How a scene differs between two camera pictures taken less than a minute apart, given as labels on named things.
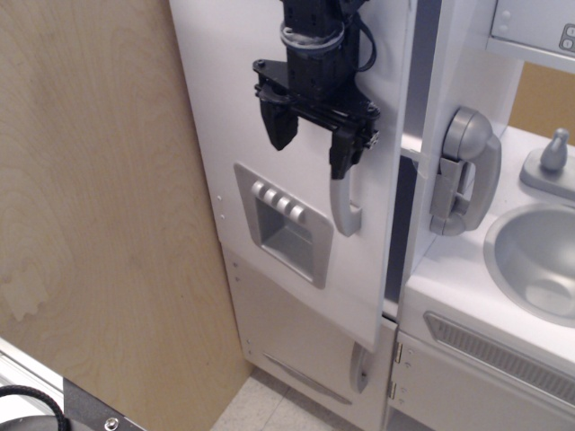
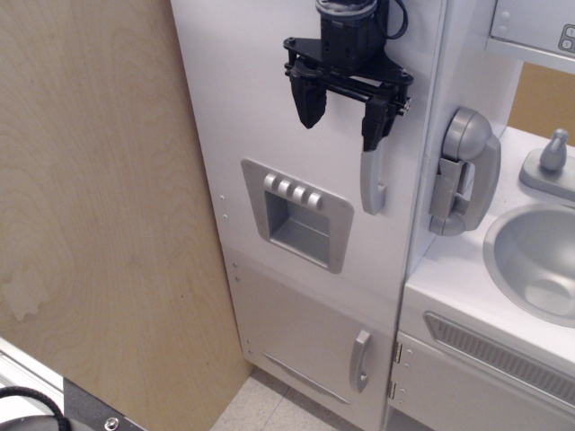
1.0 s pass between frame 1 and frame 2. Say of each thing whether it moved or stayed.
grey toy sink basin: stayed
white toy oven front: stayed
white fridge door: moved
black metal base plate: stayed
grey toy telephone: stayed
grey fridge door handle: moved
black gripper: moved
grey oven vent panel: stayed
